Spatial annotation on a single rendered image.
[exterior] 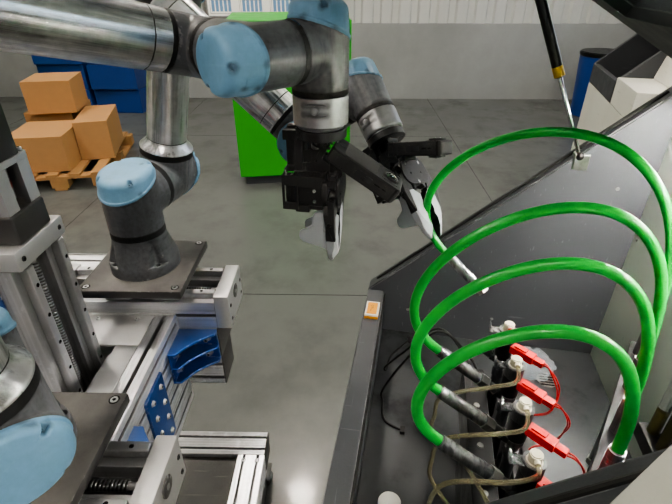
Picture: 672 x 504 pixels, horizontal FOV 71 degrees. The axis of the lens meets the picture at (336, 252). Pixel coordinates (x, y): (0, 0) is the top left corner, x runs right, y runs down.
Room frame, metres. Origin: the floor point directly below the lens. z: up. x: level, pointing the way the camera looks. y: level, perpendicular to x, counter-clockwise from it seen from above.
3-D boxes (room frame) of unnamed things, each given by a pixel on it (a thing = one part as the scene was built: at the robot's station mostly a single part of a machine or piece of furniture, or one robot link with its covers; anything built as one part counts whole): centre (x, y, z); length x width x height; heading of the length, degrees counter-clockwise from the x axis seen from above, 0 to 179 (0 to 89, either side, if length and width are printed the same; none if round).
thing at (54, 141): (4.30, 2.48, 0.39); 1.20 x 0.85 x 0.79; 11
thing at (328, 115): (0.64, 0.02, 1.45); 0.08 x 0.08 x 0.05
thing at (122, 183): (0.92, 0.43, 1.20); 0.13 x 0.12 x 0.14; 166
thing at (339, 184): (0.64, 0.03, 1.37); 0.09 x 0.08 x 0.12; 80
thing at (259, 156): (4.30, 0.40, 0.65); 0.95 x 0.86 x 1.30; 97
